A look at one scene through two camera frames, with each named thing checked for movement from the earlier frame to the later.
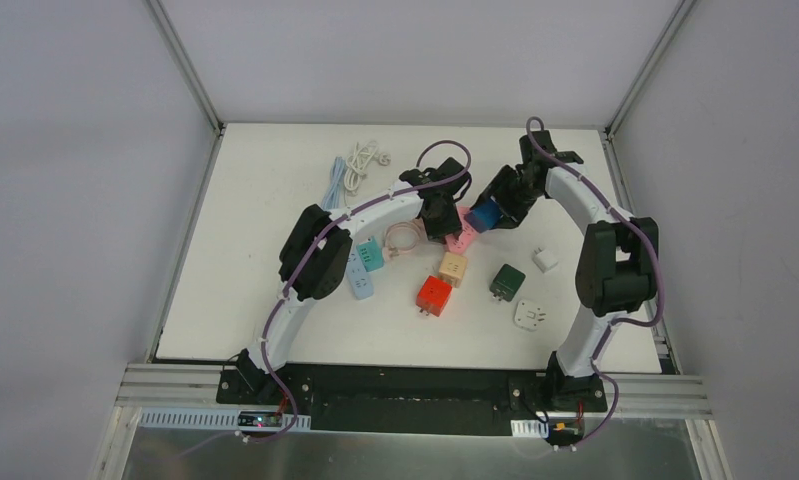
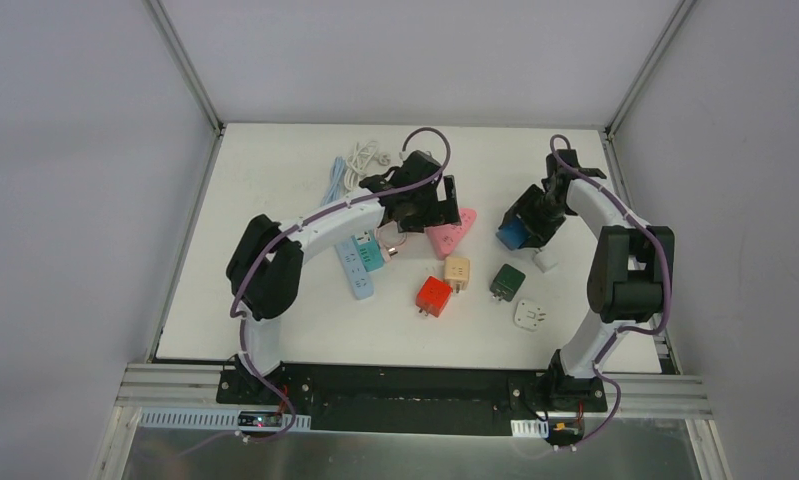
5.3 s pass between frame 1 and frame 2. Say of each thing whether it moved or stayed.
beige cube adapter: moved
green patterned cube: stayed
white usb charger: stayed
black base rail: stayed
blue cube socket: moved
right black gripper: moved
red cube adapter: stayed
